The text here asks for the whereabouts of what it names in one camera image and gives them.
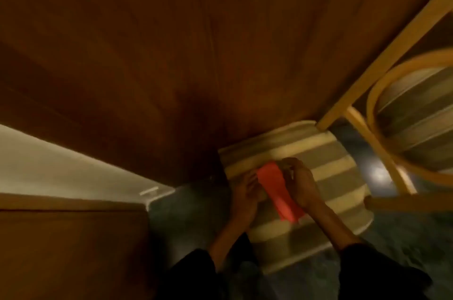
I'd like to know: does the person's right hand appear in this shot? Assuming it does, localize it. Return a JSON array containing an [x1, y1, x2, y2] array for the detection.
[[278, 157, 320, 213]]

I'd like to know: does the person's left hand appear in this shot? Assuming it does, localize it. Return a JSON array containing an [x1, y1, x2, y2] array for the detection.
[[228, 168, 268, 227]]

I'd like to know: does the red cleaning cloth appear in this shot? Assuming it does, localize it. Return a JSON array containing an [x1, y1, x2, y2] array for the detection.
[[255, 161, 307, 225]]

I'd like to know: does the person's left forearm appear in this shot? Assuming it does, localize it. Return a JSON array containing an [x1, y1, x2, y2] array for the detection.
[[155, 217, 261, 300]]

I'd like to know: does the person's right forearm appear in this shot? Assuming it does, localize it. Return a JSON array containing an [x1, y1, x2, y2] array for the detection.
[[304, 198, 433, 300]]

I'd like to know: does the light wooden chair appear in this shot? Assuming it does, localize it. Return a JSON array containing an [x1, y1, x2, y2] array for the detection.
[[315, 0, 453, 213]]

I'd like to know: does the dark brown wooden wardrobe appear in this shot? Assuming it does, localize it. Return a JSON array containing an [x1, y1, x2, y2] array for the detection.
[[0, 0, 453, 189]]

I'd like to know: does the light brown wooden door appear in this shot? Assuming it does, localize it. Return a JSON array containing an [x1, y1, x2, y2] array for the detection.
[[0, 192, 151, 300]]

